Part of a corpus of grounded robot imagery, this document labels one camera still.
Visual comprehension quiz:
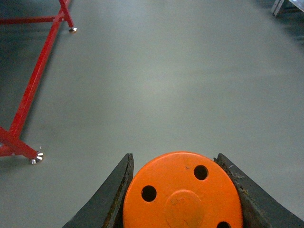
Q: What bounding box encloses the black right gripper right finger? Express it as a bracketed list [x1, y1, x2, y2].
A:
[214, 153, 304, 228]

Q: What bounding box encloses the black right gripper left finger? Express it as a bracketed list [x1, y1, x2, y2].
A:
[64, 153, 134, 228]

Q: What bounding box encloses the orange cylindrical cap 4680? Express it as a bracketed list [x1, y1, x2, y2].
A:
[123, 152, 243, 228]

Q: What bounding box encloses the metal shelf rack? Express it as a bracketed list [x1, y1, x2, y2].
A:
[271, 0, 304, 17]

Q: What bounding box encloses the red metal table frame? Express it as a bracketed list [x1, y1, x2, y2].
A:
[0, 0, 77, 165]

